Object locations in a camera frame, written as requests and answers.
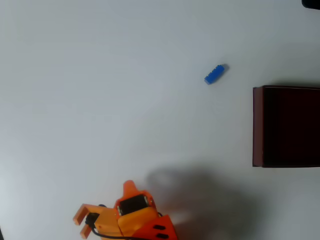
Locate blue toy brick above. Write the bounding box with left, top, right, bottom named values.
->
left=203, top=63, right=229, bottom=86

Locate dark red box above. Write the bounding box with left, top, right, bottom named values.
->
left=252, top=85, right=320, bottom=169

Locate black object at table edge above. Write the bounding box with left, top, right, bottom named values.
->
left=301, top=0, right=320, bottom=10

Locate orange camera mount bracket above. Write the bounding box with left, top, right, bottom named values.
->
left=72, top=203, right=120, bottom=239

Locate black camera cable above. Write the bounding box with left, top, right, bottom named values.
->
left=86, top=219, right=141, bottom=240

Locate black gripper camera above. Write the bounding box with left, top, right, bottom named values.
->
left=85, top=212, right=100, bottom=227

